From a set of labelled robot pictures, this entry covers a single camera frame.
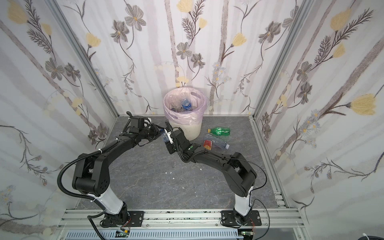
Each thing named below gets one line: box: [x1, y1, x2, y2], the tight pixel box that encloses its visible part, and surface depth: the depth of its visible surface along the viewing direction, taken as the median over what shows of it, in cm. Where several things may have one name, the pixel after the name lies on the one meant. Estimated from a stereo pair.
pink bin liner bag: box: [163, 87, 209, 125], surface depth 97 cm
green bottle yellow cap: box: [207, 127, 231, 136], surface depth 109 cm
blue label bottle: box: [182, 98, 192, 110], surface depth 103 cm
